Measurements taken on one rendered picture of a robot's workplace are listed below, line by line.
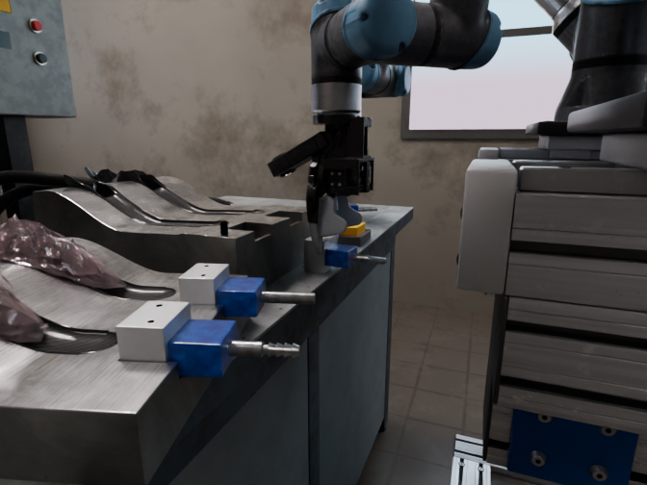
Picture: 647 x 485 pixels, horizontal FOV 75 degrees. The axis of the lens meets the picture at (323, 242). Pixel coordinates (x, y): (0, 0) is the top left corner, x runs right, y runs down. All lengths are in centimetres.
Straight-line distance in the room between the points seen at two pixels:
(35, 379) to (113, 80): 333
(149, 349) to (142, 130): 314
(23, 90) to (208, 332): 115
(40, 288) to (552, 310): 43
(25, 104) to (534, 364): 132
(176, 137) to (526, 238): 303
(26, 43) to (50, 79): 10
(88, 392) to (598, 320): 34
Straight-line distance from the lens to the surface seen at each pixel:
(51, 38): 149
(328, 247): 68
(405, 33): 55
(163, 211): 77
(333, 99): 63
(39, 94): 144
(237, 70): 296
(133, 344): 34
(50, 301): 46
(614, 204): 32
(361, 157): 63
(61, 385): 34
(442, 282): 265
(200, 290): 43
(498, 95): 249
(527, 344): 35
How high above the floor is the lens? 101
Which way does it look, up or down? 14 degrees down
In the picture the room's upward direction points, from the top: straight up
